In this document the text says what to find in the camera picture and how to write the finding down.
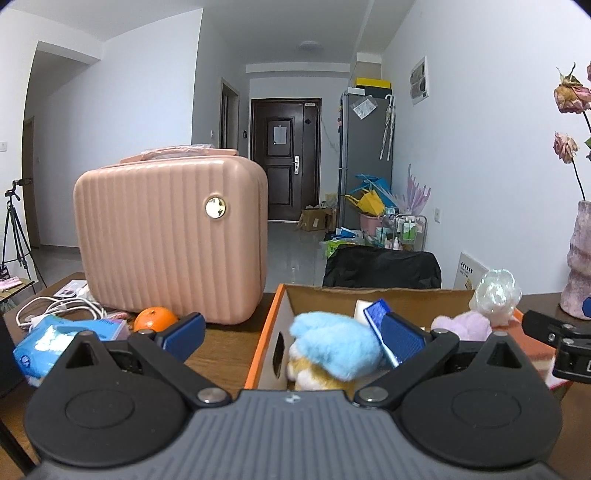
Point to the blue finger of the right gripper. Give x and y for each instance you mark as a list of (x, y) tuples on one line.
[(547, 329), (586, 307)]

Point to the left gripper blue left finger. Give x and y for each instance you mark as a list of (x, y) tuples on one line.
[(184, 337)]

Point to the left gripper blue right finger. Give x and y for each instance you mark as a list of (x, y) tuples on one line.
[(402, 338)]

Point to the brown layered sponge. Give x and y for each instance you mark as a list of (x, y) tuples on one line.
[(545, 368)]

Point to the blue tissue pocket pack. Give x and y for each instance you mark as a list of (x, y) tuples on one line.
[(375, 315)]

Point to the light blue plush toy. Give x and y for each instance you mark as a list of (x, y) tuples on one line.
[(343, 346)]

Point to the iridescent white shower cap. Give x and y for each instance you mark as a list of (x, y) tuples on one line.
[(496, 297)]

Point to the lilac fluffy headband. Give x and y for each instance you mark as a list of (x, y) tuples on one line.
[(469, 326)]

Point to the yellow white hamster plush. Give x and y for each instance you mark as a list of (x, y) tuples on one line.
[(308, 376)]

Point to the white round sponge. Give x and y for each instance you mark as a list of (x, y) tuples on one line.
[(359, 313)]

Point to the pink ceramic vase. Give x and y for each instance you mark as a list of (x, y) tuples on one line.
[(577, 288)]

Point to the orange fruit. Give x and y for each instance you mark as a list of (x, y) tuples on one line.
[(155, 318)]

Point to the white flat panel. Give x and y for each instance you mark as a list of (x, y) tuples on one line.
[(469, 273)]

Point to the pink ribbed suitcase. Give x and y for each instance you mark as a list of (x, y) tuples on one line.
[(184, 228)]

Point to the blue tissue package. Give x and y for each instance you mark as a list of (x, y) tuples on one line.
[(37, 353)]

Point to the yellow bag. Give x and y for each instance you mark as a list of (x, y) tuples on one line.
[(370, 203)]

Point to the cardboard box on floor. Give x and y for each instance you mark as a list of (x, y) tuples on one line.
[(315, 219)]

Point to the grey refrigerator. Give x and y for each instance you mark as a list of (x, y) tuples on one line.
[(361, 132)]

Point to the dried pink roses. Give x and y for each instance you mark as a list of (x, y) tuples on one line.
[(571, 143)]

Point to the dark brown door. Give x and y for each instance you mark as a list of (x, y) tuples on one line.
[(285, 139)]

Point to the wire rack with bottles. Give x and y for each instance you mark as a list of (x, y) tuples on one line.
[(402, 232)]

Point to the black camera tripod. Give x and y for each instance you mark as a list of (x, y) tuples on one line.
[(12, 222)]

